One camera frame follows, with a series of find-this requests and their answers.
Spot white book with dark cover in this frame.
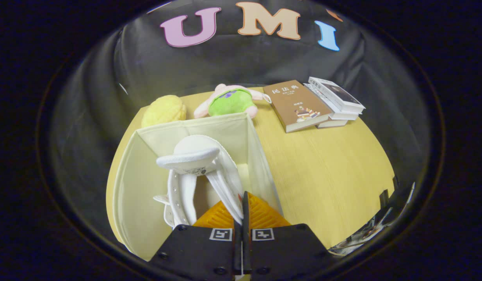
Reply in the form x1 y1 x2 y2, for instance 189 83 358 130
308 76 366 114

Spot yellow plush toy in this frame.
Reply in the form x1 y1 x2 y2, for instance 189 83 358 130
141 95 187 128

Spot brown book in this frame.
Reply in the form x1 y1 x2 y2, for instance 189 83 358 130
263 80 333 133

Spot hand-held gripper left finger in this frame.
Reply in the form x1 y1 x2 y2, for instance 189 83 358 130
148 200 243 281

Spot beige fabric storage box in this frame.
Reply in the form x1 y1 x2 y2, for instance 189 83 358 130
113 112 283 261

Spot thin pale book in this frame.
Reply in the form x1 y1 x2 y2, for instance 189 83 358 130
315 118 349 129

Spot green and pink plush toy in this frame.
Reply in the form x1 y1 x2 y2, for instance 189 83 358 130
193 84 272 119

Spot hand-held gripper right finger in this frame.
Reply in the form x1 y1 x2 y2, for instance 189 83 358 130
243 190 335 281

